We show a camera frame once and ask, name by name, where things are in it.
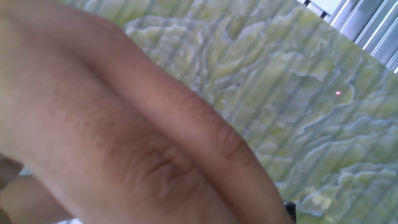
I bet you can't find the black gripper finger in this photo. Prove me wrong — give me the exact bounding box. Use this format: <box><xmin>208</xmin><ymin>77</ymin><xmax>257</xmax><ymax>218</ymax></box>
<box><xmin>284</xmin><ymin>200</ymin><xmax>297</xmax><ymax>224</ymax></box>

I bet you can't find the person's left hand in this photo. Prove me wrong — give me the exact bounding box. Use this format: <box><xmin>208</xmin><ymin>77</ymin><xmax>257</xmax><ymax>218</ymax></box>
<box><xmin>0</xmin><ymin>0</ymin><xmax>295</xmax><ymax>224</ymax></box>

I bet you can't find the person's right hand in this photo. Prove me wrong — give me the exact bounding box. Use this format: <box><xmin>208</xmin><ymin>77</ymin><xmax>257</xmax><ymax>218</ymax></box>
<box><xmin>0</xmin><ymin>175</ymin><xmax>74</xmax><ymax>224</ymax></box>

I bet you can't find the green marble pattern mat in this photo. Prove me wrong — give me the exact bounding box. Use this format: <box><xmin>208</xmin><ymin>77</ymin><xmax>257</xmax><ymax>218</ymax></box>
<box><xmin>57</xmin><ymin>0</ymin><xmax>398</xmax><ymax>224</ymax></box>

